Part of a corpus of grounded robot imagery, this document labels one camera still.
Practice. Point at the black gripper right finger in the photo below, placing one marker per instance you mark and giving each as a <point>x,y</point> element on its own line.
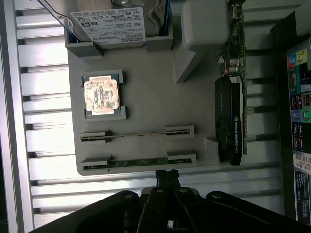
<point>243,213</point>

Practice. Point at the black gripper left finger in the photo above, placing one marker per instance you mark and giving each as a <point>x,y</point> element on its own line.
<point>97,213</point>

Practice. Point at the black graphics card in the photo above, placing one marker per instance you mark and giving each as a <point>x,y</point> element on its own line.
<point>230,116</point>

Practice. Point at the CPU chip with silver lid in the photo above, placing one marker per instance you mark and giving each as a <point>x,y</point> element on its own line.
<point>100,93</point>

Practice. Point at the black open PC case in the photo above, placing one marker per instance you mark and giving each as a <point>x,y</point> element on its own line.
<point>281,97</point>

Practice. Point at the grey plastic parts rack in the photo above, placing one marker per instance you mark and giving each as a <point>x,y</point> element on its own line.
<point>150,97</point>

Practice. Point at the silver hard disk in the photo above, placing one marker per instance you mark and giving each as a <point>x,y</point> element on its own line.
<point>109,21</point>

